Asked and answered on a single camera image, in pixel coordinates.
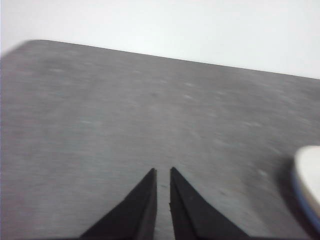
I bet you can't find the white round plate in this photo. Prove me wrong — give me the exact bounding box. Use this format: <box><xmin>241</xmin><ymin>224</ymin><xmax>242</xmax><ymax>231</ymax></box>
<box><xmin>294</xmin><ymin>145</ymin><xmax>320</xmax><ymax>216</ymax></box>

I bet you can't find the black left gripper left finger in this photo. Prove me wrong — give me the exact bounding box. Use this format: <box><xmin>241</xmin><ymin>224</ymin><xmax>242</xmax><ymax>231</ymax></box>
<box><xmin>79</xmin><ymin>167</ymin><xmax>158</xmax><ymax>240</ymax></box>

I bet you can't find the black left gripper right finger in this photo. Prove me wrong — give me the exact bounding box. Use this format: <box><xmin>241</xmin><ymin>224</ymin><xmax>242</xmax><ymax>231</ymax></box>
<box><xmin>169</xmin><ymin>166</ymin><xmax>252</xmax><ymax>240</ymax></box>

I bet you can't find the blue round plate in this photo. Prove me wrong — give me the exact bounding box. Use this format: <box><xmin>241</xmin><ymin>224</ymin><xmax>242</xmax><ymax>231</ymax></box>
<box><xmin>291</xmin><ymin>171</ymin><xmax>320</xmax><ymax>227</ymax></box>

